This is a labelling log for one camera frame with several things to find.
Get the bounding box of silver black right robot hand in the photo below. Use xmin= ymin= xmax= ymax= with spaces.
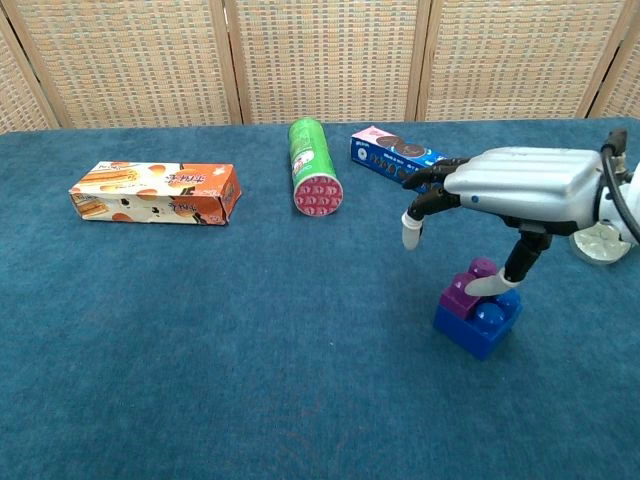
xmin=401 ymin=147 xmax=605 ymax=298

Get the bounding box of purple toy block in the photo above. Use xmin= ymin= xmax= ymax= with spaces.
xmin=439 ymin=256 xmax=501 ymax=322

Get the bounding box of blue toy block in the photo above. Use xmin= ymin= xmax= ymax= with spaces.
xmin=432 ymin=288 xmax=524 ymax=362

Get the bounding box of green can clear lid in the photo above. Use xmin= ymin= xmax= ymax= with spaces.
xmin=568 ymin=219 xmax=633 ymax=267

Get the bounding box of blue cookie box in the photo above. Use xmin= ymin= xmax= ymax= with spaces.
xmin=349 ymin=125 xmax=459 ymax=196

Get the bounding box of green chips can red bottom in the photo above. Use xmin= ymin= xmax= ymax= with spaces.
xmin=287 ymin=116 xmax=345 ymax=218

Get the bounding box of woven wooden folding screen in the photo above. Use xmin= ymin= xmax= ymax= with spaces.
xmin=0 ymin=0 xmax=640 ymax=135

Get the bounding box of blue table cloth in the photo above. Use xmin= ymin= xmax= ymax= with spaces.
xmin=0 ymin=116 xmax=640 ymax=480

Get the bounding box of orange white biscuit box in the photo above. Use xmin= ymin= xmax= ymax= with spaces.
xmin=68 ymin=160 xmax=243 ymax=227

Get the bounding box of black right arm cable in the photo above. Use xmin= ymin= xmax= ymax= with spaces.
xmin=601 ymin=128 xmax=640 ymax=247

